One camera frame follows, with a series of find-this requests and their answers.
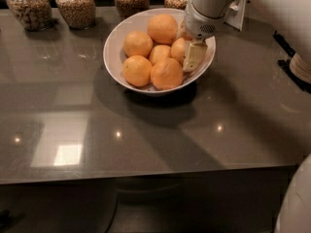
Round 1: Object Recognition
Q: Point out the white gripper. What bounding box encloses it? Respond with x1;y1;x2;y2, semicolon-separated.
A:
176;0;225;73

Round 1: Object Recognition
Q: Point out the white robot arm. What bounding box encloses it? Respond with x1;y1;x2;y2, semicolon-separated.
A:
185;0;311;83

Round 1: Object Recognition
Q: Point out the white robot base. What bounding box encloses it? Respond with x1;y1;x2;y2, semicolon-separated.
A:
274;154;311;233

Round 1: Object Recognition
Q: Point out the small middle orange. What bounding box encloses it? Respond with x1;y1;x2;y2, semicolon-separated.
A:
149;45;171;65

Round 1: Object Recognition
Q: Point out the white ceramic bowl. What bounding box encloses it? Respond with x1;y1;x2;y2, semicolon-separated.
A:
103;8;216;97

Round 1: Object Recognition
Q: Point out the far left glass jar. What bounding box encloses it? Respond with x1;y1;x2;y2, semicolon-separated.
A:
6;0;52;31

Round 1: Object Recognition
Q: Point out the black cable under table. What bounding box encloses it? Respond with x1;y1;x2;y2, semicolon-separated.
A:
104;178;119;233

